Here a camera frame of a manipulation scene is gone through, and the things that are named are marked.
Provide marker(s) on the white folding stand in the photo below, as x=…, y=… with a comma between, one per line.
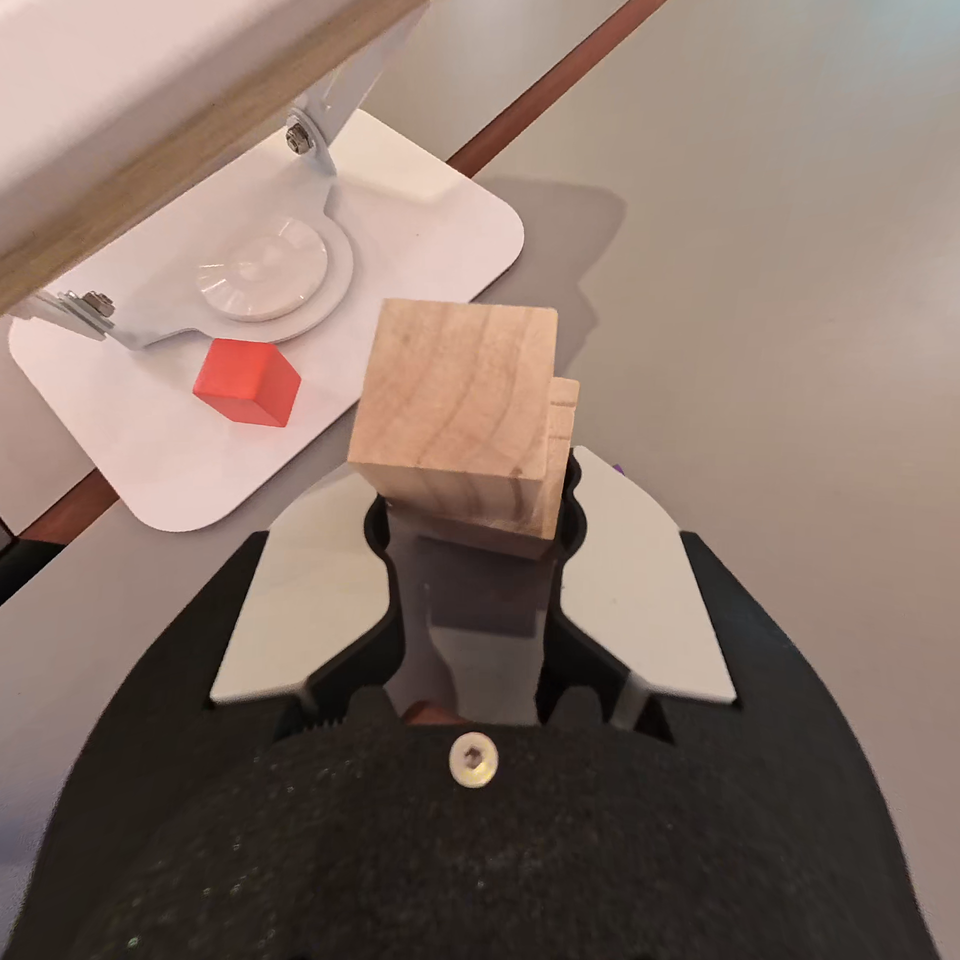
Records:
x=405, y=225

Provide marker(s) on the red wooden cube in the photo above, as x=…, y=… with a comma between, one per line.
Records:
x=248, y=383

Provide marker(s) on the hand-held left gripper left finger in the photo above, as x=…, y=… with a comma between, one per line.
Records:
x=293, y=600

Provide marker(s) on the large wooden cube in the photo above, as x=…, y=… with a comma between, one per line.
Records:
x=558, y=480

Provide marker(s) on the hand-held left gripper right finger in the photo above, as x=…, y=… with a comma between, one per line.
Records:
x=653, y=600

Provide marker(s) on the medium wooden cube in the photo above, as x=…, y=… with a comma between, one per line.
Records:
x=458, y=390

